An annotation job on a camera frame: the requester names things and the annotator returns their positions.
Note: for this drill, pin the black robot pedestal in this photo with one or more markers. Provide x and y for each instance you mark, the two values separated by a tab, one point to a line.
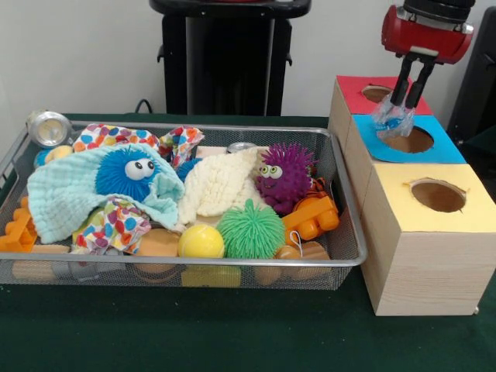
225	62

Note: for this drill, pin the black panel stand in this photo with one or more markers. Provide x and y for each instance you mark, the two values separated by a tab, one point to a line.
477	93

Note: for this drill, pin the silver crushed can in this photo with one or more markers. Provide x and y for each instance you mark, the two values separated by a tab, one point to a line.
49	128

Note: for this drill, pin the small orange plastic toy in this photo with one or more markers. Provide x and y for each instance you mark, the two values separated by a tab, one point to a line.
18	232

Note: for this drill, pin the blue spiky rubber ball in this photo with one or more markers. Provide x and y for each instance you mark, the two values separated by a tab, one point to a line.
186	167
120	174

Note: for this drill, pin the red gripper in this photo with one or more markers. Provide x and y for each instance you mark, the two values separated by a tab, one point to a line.
426	37

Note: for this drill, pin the yellow ball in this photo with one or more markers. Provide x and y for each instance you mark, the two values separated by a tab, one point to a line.
201	242

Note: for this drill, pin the green spiky rubber ball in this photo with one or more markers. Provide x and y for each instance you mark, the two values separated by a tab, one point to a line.
250	230

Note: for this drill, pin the cream white cloth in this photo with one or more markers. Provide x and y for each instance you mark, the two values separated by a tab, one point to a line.
221	186

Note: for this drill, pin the orange toy building block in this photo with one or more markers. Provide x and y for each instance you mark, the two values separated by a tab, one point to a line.
311	217

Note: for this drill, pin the small colourful dotted cloth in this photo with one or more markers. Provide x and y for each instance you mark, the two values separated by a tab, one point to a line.
116	225

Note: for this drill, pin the purple spiky ball with eyes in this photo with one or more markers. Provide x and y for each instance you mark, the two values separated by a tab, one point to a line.
288	178

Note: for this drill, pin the dark green table cloth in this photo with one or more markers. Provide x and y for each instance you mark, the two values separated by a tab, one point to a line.
232	333

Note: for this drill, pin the large colourful dotted cloth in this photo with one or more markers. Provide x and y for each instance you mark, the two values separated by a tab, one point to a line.
105	136

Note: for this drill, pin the wooden box with three holes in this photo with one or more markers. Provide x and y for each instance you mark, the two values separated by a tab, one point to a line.
434	256

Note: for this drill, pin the tan orange ball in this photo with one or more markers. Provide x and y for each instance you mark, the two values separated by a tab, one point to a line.
157	244

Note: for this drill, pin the shallow clear mesh bin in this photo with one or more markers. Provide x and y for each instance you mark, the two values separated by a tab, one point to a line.
345	248

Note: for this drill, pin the mint green cloth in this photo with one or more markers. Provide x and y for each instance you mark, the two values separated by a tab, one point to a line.
70	194

